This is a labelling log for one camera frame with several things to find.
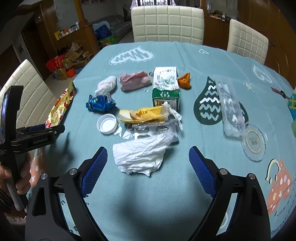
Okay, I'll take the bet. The red yellow snack wrapper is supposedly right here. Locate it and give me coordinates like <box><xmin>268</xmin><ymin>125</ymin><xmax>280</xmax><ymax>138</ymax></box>
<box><xmin>45</xmin><ymin>80</ymin><xmax>76</xmax><ymax>128</ymax></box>

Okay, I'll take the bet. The blue snack wrapper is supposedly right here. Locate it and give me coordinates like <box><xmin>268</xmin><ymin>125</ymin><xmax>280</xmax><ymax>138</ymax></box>
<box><xmin>85</xmin><ymin>93</ymin><xmax>116</xmax><ymax>113</ymax></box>

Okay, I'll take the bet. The white knotted plastic bag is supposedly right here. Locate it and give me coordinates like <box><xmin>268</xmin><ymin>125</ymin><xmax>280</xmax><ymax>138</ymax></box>
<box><xmin>94</xmin><ymin>76</ymin><xmax>116</xmax><ymax>96</ymax></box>

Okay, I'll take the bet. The clear round plastic lid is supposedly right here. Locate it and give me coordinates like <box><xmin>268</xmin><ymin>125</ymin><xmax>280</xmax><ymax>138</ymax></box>
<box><xmin>241</xmin><ymin>124</ymin><xmax>268</xmax><ymax>162</ymax></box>

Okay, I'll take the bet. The clear plastic tray packaging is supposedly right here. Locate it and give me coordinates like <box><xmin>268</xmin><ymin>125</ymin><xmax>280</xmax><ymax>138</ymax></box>
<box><xmin>215</xmin><ymin>76</ymin><xmax>246</xmax><ymax>138</ymax></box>

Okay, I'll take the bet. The silver pill blister pack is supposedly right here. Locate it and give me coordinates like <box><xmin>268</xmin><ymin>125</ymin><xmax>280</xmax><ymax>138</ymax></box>
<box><xmin>132</xmin><ymin>121</ymin><xmax>179</xmax><ymax>143</ymax></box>

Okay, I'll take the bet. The yellow paper bag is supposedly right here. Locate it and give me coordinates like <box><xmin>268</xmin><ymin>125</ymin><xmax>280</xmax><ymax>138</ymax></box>
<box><xmin>118</xmin><ymin>105</ymin><xmax>169</xmax><ymax>124</ymax></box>

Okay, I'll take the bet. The white tissue paper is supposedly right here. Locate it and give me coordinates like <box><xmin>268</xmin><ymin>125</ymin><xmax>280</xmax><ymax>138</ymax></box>
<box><xmin>112</xmin><ymin>131</ymin><xmax>174</xmax><ymax>177</ymax></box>

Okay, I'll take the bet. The green white milk carton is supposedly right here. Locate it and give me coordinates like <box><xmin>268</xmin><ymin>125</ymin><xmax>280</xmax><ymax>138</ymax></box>
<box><xmin>150</xmin><ymin>67</ymin><xmax>180</xmax><ymax>111</ymax></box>

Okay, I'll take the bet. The wooden room divider shelf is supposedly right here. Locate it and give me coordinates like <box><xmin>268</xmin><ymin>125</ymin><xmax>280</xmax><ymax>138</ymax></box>
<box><xmin>38</xmin><ymin>1</ymin><xmax>99</xmax><ymax>58</ymax></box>

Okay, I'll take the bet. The person's left hand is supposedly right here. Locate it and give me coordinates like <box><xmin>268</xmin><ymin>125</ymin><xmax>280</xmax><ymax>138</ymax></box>
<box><xmin>0</xmin><ymin>152</ymin><xmax>32</xmax><ymax>195</ymax></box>

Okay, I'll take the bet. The cream quilted chair left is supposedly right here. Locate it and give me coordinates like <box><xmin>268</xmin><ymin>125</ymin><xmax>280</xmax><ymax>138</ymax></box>
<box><xmin>1</xmin><ymin>59</ymin><xmax>57</xmax><ymax>128</ymax></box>

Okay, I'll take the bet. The cream quilted chair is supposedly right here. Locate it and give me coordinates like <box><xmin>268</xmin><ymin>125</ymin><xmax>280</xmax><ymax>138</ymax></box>
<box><xmin>131</xmin><ymin>6</ymin><xmax>204</xmax><ymax>45</ymax></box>
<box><xmin>1</xmin><ymin>59</ymin><xmax>57</xmax><ymax>128</ymax></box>
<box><xmin>227</xmin><ymin>19</ymin><xmax>269</xmax><ymax>65</ymax></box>

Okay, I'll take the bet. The white plastic jar lid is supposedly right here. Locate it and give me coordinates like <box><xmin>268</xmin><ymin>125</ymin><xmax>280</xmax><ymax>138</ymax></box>
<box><xmin>96</xmin><ymin>113</ymin><xmax>118</xmax><ymax>135</ymax></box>

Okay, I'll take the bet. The orange plastic bucket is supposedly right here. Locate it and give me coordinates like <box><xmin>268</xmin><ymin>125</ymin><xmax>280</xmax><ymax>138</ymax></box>
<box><xmin>66</xmin><ymin>67</ymin><xmax>76</xmax><ymax>78</ymax></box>

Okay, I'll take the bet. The pile of cardboard boxes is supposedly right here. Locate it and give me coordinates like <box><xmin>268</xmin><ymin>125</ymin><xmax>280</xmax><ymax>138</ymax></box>
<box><xmin>53</xmin><ymin>45</ymin><xmax>93</xmax><ymax>80</ymax></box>

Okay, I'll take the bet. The pink crumpled paper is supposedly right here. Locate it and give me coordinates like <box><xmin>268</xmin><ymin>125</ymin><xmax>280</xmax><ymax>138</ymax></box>
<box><xmin>119</xmin><ymin>71</ymin><xmax>151</xmax><ymax>92</ymax></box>

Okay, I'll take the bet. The teal patterned tablecloth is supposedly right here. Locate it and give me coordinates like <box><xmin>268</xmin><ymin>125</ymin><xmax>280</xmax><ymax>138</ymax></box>
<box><xmin>26</xmin><ymin>41</ymin><xmax>296</xmax><ymax>239</ymax></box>

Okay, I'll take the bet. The colourful green shopping bag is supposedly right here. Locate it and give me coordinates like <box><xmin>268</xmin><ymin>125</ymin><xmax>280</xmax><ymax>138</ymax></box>
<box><xmin>100</xmin><ymin>35</ymin><xmax>117</xmax><ymax>47</ymax></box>

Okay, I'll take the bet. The orange peel piece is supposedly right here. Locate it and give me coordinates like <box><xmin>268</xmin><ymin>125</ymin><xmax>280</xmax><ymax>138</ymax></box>
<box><xmin>178</xmin><ymin>72</ymin><xmax>192</xmax><ymax>89</ymax></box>

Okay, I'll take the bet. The cream quilted chair middle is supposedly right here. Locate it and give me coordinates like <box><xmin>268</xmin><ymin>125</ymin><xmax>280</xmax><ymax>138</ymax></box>
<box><xmin>131</xmin><ymin>6</ymin><xmax>204</xmax><ymax>45</ymax></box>

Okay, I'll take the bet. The cream quilted chair right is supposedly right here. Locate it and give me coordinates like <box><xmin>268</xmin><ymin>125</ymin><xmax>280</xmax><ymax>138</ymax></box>
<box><xmin>227</xmin><ymin>19</ymin><xmax>269</xmax><ymax>65</ymax></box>

